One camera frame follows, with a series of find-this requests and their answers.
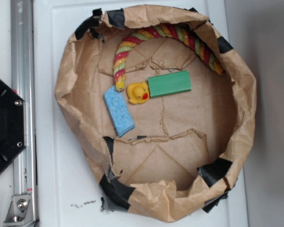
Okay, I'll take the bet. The yellow rubber duck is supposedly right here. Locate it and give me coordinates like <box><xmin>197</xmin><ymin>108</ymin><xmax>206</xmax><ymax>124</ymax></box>
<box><xmin>126</xmin><ymin>82</ymin><xmax>150</xmax><ymax>104</ymax></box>

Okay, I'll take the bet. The blue sponge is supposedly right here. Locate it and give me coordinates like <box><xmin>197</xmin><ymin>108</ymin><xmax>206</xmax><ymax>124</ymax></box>
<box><xmin>103</xmin><ymin>86</ymin><xmax>135</xmax><ymax>137</ymax></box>

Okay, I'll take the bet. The green rectangular block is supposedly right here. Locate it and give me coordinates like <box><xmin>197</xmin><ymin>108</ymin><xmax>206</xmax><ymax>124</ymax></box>
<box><xmin>148</xmin><ymin>70</ymin><xmax>192</xmax><ymax>98</ymax></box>

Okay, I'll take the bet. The brown paper bag basin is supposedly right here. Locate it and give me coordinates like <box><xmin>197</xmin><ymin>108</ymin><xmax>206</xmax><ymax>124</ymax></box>
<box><xmin>55</xmin><ymin>5</ymin><xmax>257</xmax><ymax>222</ymax></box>

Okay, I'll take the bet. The multicolour twisted rope toy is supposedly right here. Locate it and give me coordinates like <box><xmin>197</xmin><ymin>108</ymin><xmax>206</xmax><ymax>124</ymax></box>
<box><xmin>113</xmin><ymin>24</ymin><xmax>225</xmax><ymax>92</ymax></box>

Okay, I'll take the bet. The aluminium extrusion rail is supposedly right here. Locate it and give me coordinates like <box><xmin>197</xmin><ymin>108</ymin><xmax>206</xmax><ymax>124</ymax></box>
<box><xmin>10</xmin><ymin>0</ymin><xmax>39</xmax><ymax>227</ymax></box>

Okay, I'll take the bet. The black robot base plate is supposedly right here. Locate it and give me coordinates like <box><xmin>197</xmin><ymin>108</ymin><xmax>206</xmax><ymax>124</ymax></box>
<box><xmin>0</xmin><ymin>79</ymin><xmax>26</xmax><ymax>175</ymax></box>

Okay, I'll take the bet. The metal corner bracket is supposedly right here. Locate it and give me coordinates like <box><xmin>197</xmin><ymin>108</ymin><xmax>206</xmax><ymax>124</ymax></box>
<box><xmin>3</xmin><ymin>194</ymin><xmax>36</xmax><ymax>227</ymax></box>

